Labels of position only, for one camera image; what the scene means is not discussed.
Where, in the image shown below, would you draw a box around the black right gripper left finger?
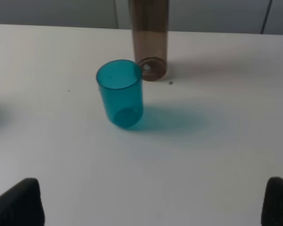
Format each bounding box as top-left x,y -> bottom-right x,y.
0,178 -> 45,226

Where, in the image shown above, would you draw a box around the smoky transparent water bottle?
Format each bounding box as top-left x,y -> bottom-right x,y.
128,0 -> 169,81

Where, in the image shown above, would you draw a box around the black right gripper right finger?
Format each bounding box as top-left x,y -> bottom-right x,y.
261,177 -> 283,226

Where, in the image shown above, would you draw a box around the teal transparent plastic cup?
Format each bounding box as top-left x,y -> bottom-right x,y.
96,59 -> 143,128

